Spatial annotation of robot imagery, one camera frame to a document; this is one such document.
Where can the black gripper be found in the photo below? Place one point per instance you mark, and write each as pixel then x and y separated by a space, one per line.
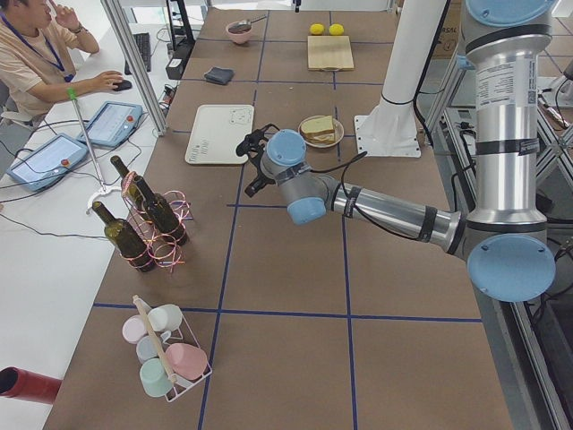
pixel 260 177

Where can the white round plate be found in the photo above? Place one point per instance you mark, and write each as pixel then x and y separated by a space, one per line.
pixel 339 133

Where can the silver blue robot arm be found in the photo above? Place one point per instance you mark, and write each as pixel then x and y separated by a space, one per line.
pixel 503 238

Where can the white bear tray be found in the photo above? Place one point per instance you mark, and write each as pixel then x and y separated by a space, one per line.
pixel 217 130

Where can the grey folded cloth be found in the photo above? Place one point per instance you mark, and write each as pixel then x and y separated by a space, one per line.
pixel 219 75

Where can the pink bowl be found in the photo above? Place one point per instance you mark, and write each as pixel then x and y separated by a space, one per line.
pixel 239 38

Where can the wooden cutting board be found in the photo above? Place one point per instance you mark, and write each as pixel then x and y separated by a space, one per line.
pixel 329 53

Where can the silver metal scoop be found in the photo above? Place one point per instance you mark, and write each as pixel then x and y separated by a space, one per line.
pixel 250 21

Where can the yellow lemon left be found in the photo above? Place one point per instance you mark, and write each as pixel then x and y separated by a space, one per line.
pixel 317 29

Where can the yellow lemon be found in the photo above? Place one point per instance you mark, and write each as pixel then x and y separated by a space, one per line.
pixel 317 29
pixel 336 29

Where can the blue teach pendant far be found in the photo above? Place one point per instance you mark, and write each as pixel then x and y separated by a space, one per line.
pixel 113 123

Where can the blue teach pendant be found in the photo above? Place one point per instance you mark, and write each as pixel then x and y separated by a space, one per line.
pixel 113 123
pixel 49 163

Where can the black computer mouse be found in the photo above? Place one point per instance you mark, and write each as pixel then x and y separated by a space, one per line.
pixel 122 85

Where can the yellow lemon right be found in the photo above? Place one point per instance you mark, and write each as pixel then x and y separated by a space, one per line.
pixel 336 29

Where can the black keyboard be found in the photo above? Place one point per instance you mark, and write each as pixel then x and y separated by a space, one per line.
pixel 142 42

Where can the dark green wine bottle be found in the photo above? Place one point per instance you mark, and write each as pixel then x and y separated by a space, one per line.
pixel 125 239

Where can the white cup in rack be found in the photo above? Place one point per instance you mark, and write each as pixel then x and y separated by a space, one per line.
pixel 166 317

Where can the blue teach pendant near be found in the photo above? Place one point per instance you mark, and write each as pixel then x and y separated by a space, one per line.
pixel 49 163

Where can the pink cup in rack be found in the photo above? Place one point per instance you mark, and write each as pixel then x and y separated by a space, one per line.
pixel 187 360

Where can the seated person beige shirt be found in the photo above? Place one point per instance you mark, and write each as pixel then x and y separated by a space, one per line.
pixel 36 67

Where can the mint green cup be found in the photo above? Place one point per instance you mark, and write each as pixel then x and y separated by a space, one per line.
pixel 154 379

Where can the red cylinder tube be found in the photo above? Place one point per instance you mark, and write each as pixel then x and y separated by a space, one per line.
pixel 25 385

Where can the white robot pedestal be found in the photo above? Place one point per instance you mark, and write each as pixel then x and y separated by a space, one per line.
pixel 389 131

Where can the aluminium frame post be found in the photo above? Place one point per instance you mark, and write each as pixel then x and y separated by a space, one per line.
pixel 122 30

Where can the white wire cup rack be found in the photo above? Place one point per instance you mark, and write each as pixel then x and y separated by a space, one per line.
pixel 149 344

